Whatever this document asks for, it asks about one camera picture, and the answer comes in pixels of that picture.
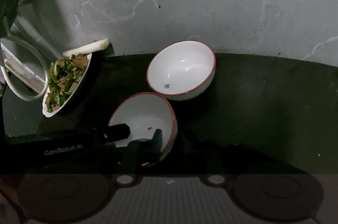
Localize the white looped hose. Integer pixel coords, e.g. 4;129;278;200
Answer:
0;35;49;102

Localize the white bowl red rim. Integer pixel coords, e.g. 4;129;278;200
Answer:
147;41;216;101
108;92;178;160

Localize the white plate of stir-fry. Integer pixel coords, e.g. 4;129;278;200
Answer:
42;53;92;117

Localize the white leek stalk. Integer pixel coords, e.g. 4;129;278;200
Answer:
63;38;110;57

